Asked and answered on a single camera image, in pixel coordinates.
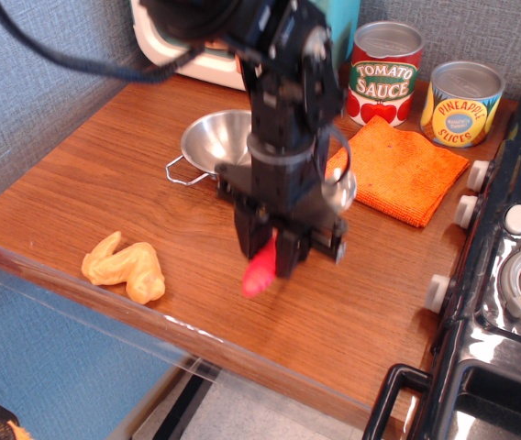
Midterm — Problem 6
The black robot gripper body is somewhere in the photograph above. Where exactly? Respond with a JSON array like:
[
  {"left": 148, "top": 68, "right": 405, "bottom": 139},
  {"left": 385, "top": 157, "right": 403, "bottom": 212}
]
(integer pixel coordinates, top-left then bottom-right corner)
[{"left": 216, "top": 135, "right": 348, "bottom": 262}]

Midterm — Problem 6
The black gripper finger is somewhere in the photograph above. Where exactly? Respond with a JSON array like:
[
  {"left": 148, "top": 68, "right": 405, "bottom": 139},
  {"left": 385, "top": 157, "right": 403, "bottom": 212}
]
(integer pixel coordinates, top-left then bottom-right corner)
[
  {"left": 275, "top": 229, "right": 310, "bottom": 279},
  {"left": 234, "top": 203, "right": 273, "bottom": 259}
]

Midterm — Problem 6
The red handled metal spoon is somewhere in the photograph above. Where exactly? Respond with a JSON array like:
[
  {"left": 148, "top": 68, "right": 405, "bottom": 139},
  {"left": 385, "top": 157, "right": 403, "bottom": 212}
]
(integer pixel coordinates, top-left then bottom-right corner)
[{"left": 241, "top": 167, "right": 358, "bottom": 299}]

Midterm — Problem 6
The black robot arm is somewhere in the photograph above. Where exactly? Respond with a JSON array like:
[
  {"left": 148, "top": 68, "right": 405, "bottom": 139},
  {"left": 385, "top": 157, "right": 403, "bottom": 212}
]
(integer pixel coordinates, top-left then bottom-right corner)
[{"left": 145, "top": 1, "right": 347, "bottom": 278}]

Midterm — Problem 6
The silver metal pan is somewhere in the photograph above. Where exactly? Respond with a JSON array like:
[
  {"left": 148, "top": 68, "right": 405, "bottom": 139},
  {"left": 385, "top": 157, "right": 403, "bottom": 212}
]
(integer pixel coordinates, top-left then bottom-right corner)
[{"left": 165, "top": 109, "right": 251, "bottom": 186}]

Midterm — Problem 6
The teal toy microwave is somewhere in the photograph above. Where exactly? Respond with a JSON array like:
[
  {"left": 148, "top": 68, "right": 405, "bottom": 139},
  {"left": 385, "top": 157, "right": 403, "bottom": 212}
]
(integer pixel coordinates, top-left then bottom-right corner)
[{"left": 130, "top": 0, "right": 360, "bottom": 90}]

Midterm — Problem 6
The orange folded cloth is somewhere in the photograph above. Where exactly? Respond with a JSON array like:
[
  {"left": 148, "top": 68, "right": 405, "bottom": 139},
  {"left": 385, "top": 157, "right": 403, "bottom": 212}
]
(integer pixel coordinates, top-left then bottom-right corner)
[{"left": 327, "top": 116, "right": 469, "bottom": 227}]

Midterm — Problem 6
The plastic chicken wing toy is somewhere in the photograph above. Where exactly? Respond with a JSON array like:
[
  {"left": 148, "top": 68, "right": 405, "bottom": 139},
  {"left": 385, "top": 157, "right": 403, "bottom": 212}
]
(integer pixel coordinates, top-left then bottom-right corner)
[{"left": 82, "top": 231, "right": 166, "bottom": 304}]

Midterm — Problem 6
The white stove knob lower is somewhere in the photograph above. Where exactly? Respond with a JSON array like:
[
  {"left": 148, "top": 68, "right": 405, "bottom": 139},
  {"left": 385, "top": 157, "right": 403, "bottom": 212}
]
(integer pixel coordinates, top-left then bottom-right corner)
[{"left": 424, "top": 274, "right": 450, "bottom": 314}]

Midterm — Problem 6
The white stove knob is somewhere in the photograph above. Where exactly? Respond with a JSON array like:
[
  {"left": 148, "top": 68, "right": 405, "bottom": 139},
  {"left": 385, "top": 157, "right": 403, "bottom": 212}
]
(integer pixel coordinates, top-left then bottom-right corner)
[
  {"left": 424, "top": 274, "right": 450, "bottom": 314},
  {"left": 467, "top": 160, "right": 491, "bottom": 193},
  {"left": 453, "top": 195, "right": 478, "bottom": 229}
]

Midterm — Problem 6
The tomato sauce can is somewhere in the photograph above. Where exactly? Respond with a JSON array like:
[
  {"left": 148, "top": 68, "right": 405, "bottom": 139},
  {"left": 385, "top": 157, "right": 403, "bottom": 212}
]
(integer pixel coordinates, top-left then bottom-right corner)
[{"left": 347, "top": 21, "right": 424, "bottom": 127}]

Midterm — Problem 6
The white stove knob middle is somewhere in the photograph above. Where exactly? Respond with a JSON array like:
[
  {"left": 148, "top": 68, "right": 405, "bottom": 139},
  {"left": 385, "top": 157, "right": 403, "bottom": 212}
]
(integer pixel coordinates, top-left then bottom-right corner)
[{"left": 453, "top": 195, "right": 478, "bottom": 229}]

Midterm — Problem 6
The pineapple slices can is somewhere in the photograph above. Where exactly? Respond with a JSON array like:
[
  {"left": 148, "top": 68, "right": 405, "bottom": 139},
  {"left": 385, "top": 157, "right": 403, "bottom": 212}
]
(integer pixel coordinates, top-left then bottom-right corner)
[{"left": 420, "top": 60, "right": 505, "bottom": 148}]

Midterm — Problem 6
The white stove knob upper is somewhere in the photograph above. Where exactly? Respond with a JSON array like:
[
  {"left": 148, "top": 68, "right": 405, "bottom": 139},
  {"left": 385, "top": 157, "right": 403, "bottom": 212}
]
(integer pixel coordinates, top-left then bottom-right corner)
[{"left": 467, "top": 160, "right": 491, "bottom": 193}]

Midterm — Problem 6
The clear acrylic table guard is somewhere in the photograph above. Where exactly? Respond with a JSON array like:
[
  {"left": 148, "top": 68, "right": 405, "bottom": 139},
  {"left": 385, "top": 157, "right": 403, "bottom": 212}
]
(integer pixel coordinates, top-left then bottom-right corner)
[{"left": 0, "top": 247, "right": 375, "bottom": 431}]

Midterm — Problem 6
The black toy stove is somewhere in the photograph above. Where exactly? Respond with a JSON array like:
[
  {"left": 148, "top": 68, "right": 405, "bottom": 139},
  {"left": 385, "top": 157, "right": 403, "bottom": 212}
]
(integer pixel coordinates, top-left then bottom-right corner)
[{"left": 363, "top": 98, "right": 521, "bottom": 439}]

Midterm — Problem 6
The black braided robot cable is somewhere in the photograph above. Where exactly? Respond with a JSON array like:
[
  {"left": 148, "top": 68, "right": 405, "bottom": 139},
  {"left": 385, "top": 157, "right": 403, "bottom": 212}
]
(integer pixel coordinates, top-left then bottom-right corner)
[{"left": 0, "top": 0, "right": 206, "bottom": 85}]

